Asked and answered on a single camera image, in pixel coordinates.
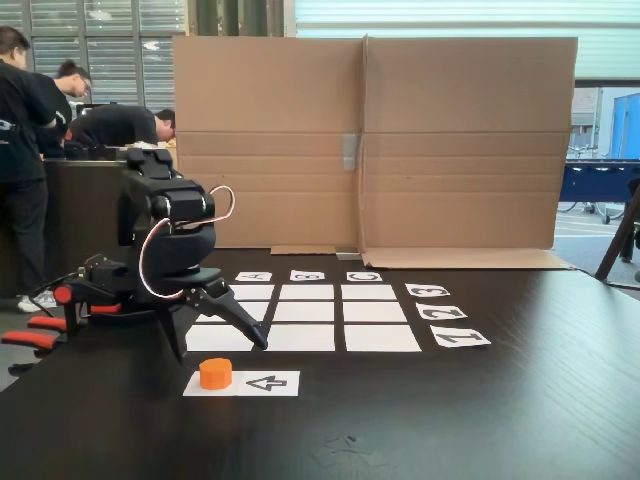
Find round orange token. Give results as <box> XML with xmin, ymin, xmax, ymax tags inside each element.
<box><xmin>198</xmin><ymin>357</ymin><xmax>233</xmax><ymax>391</ymax></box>

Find arrow paper sheet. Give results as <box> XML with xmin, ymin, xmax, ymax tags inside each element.
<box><xmin>182</xmin><ymin>370</ymin><xmax>301</xmax><ymax>398</ymax></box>

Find black orange clamp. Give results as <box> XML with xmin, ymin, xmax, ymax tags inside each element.
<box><xmin>1</xmin><ymin>314</ymin><xmax>69</xmax><ymax>354</ymax></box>
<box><xmin>52</xmin><ymin>285</ymin><xmax>121</xmax><ymax>341</ymax></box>

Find dark brown counter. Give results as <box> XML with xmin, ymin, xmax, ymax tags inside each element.
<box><xmin>0</xmin><ymin>157</ymin><xmax>177</xmax><ymax>301</ymax></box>

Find number 3 paper label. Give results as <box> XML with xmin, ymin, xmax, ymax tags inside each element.
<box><xmin>404</xmin><ymin>283</ymin><xmax>451</xmax><ymax>298</ymax></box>

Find person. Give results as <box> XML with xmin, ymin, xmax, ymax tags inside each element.
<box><xmin>37</xmin><ymin>59</ymin><xmax>94</xmax><ymax>157</ymax></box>
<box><xmin>0</xmin><ymin>25</ymin><xmax>59</xmax><ymax>314</ymax></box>
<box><xmin>67</xmin><ymin>103</ymin><xmax>177</xmax><ymax>151</ymax></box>

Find number 2 paper label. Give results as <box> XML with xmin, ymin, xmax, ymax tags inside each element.
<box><xmin>415</xmin><ymin>301</ymin><xmax>469</xmax><ymax>321</ymax></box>

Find number 1 paper label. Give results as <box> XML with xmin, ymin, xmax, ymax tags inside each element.
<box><xmin>429</xmin><ymin>324</ymin><xmax>492</xmax><ymax>348</ymax></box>

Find brown cardboard screen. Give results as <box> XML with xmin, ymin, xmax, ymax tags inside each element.
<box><xmin>172</xmin><ymin>34</ymin><xmax>579</xmax><ymax>271</ymax></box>

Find dark wooden stand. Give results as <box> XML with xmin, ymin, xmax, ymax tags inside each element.
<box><xmin>594</xmin><ymin>177</ymin><xmax>640</xmax><ymax>294</ymax></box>

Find blue container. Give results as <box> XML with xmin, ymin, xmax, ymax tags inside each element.
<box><xmin>613</xmin><ymin>92</ymin><xmax>640</xmax><ymax>161</ymax></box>

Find white red servo cable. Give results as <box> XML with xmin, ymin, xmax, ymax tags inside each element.
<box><xmin>138</xmin><ymin>185</ymin><xmax>236</xmax><ymax>300</ymax></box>

